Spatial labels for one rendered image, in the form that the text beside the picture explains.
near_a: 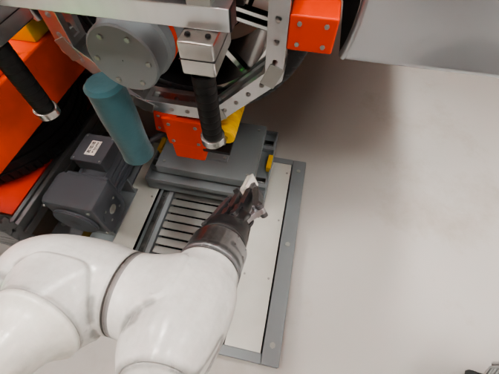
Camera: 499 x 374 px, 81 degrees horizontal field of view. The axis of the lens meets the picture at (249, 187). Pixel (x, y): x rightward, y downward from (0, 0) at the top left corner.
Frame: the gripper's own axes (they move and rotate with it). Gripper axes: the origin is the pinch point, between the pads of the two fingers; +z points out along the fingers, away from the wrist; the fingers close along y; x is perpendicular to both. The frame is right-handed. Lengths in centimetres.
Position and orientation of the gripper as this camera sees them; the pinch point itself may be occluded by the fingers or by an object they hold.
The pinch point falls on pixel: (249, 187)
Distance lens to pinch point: 62.7
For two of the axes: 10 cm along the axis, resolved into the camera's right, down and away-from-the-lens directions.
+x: -4.4, -8.4, -3.2
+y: 8.7, -3.1, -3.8
